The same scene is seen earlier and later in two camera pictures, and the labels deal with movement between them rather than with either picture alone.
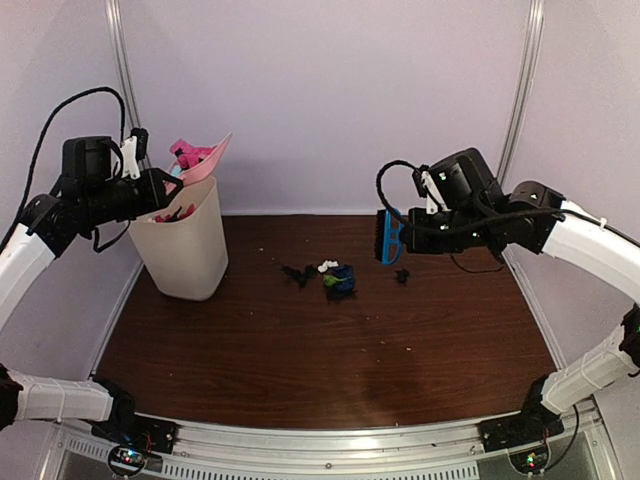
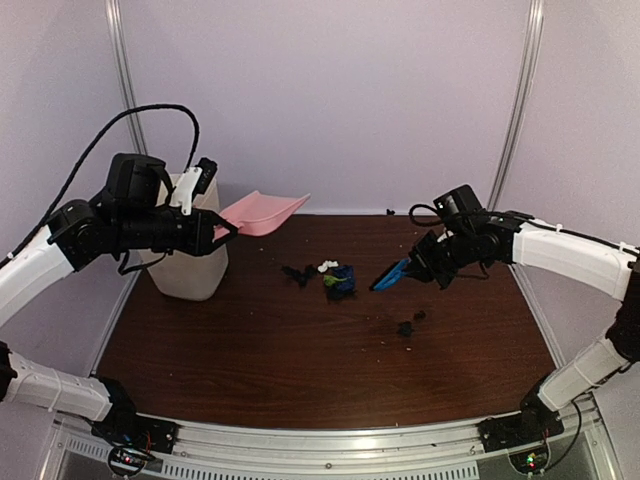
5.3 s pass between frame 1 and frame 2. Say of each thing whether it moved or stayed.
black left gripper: moved
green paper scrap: stayed
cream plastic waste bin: stayed
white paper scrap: stayed
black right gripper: moved
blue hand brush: moved
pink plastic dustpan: moved
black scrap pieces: stayed
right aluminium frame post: stayed
